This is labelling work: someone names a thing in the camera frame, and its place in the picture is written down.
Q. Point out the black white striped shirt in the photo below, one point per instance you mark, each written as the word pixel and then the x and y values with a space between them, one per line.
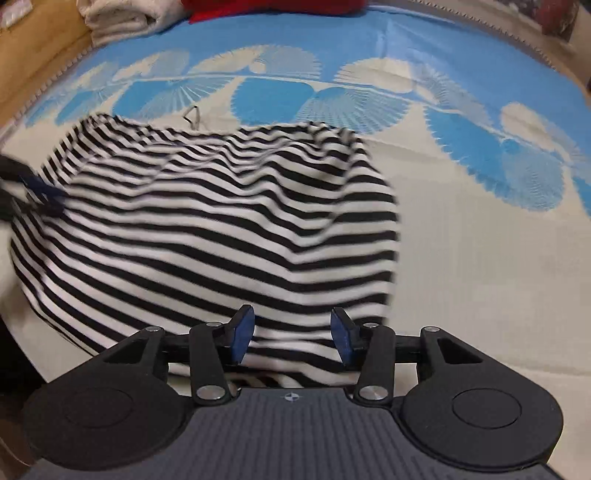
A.
pixel 207 221

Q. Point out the blue white patterned blanket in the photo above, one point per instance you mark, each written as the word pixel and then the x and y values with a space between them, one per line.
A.
pixel 461 230

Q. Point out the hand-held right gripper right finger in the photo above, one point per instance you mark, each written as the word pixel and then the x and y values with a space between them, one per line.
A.
pixel 342 338

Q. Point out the cream folded towel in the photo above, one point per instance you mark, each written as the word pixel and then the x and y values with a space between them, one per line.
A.
pixel 124 21

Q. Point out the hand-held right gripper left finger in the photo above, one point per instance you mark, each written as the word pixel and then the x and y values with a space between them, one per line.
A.
pixel 243 333

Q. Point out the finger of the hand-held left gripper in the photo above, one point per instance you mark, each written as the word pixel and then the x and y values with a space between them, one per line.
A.
pixel 42 189

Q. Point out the wooden bed frame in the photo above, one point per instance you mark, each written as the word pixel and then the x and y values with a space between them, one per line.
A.
pixel 32 60

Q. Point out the dark red patterned cloth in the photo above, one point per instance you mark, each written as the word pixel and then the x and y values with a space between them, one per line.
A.
pixel 558 18

